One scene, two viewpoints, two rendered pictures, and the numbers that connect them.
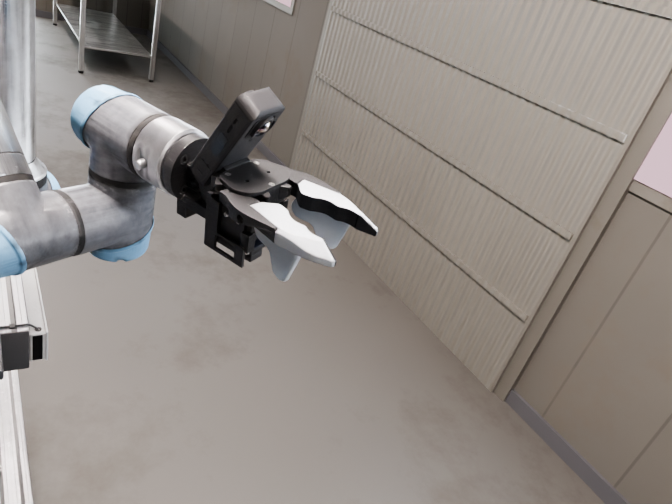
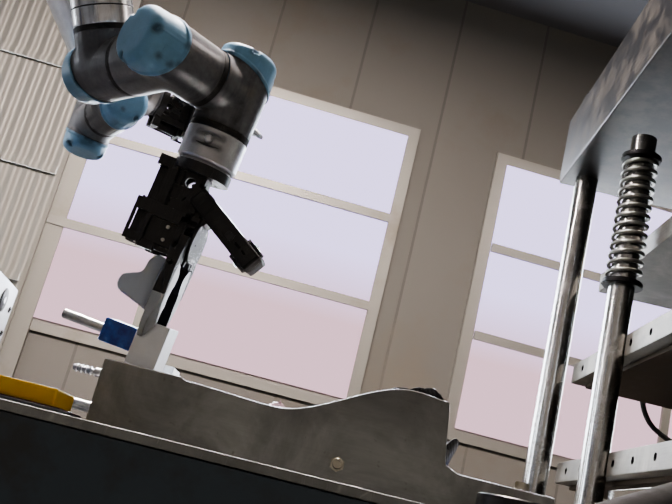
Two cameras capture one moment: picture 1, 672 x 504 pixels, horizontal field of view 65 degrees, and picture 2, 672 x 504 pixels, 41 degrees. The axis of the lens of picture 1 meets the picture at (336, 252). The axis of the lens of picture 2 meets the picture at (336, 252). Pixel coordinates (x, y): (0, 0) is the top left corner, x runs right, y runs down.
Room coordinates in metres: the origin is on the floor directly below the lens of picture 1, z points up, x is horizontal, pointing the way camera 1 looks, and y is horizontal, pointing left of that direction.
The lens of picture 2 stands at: (-0.68, 1.24, 0.79)
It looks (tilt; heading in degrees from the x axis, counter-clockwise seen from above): 16 degrees up; 304
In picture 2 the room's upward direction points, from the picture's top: 14 degrees clockwise
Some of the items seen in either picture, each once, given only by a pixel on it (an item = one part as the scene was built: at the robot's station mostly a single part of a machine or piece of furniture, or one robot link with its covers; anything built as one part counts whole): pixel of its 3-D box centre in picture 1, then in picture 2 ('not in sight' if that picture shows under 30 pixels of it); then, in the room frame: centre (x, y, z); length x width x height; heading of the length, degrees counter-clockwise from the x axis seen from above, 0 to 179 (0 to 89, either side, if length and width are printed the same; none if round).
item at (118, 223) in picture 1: (108, 213); (94, 123); (0.54, 0.27, 1.34); 0.11 x 0.08 x 0.11; 155
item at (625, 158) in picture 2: not in sight; (631, 220); (-0.17, -0.63, 1.55); 0.09 x 0.09 x 0.31
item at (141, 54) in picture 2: not in sight; (163, 57); (0.05, 0.59, 1.24); 0.11 x 0.11 x 0.08; 81
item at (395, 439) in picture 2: not in sight; (323, 442); (-0.11, 0.31, 0.87); 0.50 x 0.26 x 0.14; 31
